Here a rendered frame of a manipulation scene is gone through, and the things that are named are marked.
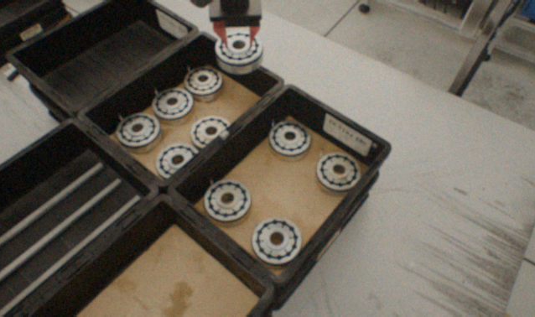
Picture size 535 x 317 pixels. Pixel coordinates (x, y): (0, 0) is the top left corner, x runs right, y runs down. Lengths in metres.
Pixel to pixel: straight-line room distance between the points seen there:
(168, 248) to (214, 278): 0.12
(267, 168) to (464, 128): 0.65
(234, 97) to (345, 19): 1.80
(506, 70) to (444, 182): 1.67
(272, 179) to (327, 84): 0.49
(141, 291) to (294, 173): 0.41
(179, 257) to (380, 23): 2.26
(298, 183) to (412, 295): 0.37
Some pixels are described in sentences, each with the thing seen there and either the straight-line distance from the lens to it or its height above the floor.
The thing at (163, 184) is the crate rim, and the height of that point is 0.93.
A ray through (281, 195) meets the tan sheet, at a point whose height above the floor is 0.83.
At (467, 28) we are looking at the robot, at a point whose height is 1.09.
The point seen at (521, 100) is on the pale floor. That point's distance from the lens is 2.61.
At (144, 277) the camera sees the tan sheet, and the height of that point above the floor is 0.83.
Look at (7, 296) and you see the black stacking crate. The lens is 0.94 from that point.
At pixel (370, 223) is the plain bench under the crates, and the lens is 1.02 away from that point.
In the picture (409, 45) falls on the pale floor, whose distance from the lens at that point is 2.67.
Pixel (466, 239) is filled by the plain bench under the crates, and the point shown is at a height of 0.70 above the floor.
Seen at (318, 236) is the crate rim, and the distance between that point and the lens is 0.73.
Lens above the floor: 1.60
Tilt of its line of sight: 57 degrees down
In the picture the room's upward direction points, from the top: 2 degrees clockwise
